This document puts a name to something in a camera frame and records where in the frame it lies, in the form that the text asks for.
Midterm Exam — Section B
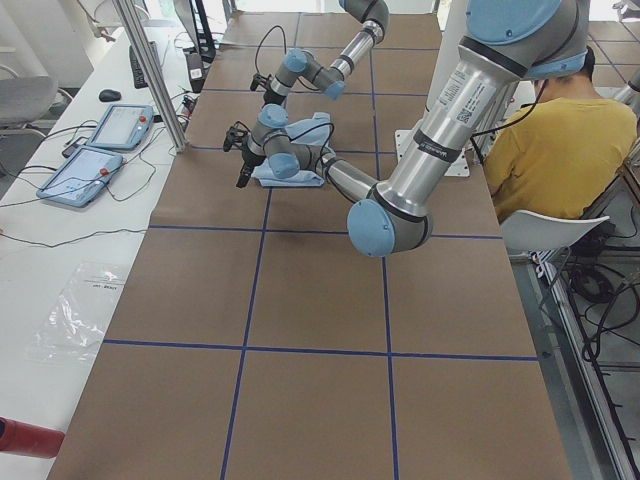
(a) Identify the black keyboard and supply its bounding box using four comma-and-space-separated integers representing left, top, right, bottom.
128, 40, 160, 91

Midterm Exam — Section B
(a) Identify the aluminium frame post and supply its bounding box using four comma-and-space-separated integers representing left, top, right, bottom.
113, 0, 186, 153

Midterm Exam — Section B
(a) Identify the light blue striped shirt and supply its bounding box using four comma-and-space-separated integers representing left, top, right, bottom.
251, 112, 333, 188

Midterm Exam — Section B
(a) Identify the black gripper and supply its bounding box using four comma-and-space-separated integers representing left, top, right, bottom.
236, 146, 264, 188
263, 84, 288, 106

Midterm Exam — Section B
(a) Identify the upper blue teach pendant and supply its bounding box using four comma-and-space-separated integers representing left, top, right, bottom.
86, 103, 154, 152

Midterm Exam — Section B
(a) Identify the white chair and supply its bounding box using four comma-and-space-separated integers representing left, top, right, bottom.
500, 210, 610, 264

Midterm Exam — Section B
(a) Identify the clear plastic bag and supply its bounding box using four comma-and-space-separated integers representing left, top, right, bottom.
26, 262, 130, 364

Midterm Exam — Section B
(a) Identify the blue teach pendant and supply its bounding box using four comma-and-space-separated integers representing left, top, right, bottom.
36, 146, 124, 208
86, 103, 154, 152

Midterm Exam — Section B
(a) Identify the black computer mouse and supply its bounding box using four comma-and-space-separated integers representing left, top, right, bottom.
99, 89, 122, 103

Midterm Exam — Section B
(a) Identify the red cylinder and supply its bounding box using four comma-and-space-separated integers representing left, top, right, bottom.
0, 417, 65, 459

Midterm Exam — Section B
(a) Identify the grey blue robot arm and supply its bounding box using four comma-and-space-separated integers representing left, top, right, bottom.
223, 1, 590, 257
250, 1, 390, 105

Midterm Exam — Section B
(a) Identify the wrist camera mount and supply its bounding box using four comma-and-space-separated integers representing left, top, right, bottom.
223, 121, 251, 152
250, 73, 272, 91

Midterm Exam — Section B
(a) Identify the person in yellow shirt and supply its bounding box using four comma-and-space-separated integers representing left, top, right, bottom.
484, 48, 637, 222

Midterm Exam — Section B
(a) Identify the lower blue teach pendant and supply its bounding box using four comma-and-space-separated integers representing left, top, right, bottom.
36, 146, 124, 208

